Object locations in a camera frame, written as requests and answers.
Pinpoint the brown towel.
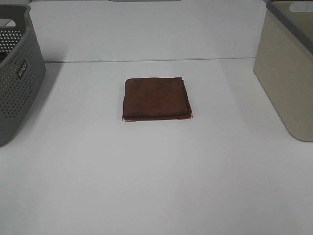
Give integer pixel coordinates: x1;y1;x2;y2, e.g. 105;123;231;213
122;77;193;121

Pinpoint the beige plastic basket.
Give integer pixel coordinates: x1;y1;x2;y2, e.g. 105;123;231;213
253;0;313;142

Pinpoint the grey perforated plastic basket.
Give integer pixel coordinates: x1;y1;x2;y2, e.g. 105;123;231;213
0;4;46;145

